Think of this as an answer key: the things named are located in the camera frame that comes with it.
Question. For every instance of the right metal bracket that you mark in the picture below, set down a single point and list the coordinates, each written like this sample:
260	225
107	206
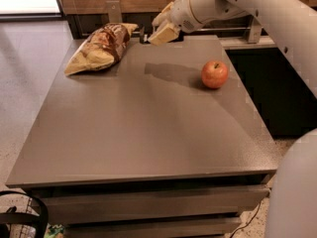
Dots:
254	31

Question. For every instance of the red apple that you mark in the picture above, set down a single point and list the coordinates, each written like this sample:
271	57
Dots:
214	74

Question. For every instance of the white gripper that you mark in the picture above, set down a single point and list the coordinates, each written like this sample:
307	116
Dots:
182	13

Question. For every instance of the metal bracket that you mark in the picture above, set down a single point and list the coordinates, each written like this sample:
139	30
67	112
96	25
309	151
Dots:
114	11
254	31

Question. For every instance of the left metal bracket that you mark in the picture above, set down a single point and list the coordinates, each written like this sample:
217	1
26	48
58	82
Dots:
114	11

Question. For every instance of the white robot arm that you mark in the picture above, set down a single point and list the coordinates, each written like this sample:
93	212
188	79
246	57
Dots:
292	25

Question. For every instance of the grey drawer cabinet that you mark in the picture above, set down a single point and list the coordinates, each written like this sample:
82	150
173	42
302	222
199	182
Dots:
145	150

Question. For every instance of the brown chip bag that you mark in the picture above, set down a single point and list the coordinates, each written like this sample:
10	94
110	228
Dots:
102	49

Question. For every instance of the black rxbar chocolate wrapper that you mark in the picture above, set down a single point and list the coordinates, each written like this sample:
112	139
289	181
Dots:
143	36

